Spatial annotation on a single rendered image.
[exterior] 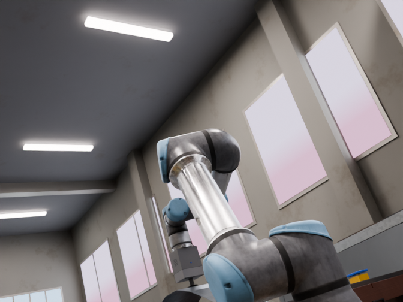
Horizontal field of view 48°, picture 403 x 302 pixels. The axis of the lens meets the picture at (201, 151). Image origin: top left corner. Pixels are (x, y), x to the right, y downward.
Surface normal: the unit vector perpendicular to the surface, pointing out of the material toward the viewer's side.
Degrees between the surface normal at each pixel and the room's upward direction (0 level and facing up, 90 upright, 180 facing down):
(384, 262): 90
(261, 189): 90
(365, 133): 90
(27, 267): 90
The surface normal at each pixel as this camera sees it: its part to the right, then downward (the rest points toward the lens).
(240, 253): -0.11, -0.81
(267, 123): -0.81, -0.01
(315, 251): 0.14, -0.39
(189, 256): 0.49, -0.49
